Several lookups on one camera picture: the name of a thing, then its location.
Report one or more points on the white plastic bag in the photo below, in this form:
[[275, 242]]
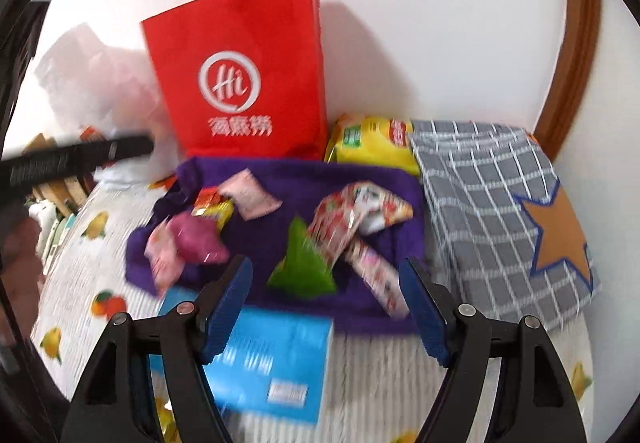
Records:
[[100, 88]]

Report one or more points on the fruit print lace tablecloth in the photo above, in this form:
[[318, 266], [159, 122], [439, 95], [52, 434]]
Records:
[[375, 373]]

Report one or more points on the shiny red gold snack packet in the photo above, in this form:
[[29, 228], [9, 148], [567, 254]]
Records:
[[215, 208]]

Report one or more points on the blue tissue pack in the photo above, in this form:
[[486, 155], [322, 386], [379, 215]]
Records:
[[280, 353]]

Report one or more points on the pale pink snack packet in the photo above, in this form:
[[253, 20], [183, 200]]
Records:
[[250, 195]]

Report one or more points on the yellow snack bag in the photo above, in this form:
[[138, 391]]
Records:
[[370, 143]]

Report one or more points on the purple snack packet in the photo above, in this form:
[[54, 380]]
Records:
[[195, 238]]

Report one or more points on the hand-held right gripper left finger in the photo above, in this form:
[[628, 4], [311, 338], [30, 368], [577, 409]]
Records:
[[227, 318]]

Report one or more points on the person's left forearm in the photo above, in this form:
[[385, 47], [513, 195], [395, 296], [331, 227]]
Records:
[[20, 253]]

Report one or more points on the purple cloth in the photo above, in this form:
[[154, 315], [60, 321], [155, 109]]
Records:
[[280, 183]]

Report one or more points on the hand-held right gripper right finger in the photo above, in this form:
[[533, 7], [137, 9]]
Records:
[[425, 318]]

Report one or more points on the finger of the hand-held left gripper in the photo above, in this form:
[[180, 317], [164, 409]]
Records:
[[132, 147]]

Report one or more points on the brown wooden frame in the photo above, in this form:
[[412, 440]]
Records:
[[575, 48]]

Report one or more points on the pink red snack packet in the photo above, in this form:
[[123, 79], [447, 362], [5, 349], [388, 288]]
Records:
[[162, 258]]

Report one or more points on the grey checked cloth with star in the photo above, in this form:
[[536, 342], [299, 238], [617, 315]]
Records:
[[475, 203]]

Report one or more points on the red paper bag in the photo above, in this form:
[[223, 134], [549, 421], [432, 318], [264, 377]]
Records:
[[240, 48]]

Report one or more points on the wooden blocks stack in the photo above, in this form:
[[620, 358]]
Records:
[[65, 198]]

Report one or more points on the green snack packet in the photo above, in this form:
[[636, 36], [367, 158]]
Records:
[[300, 268]]

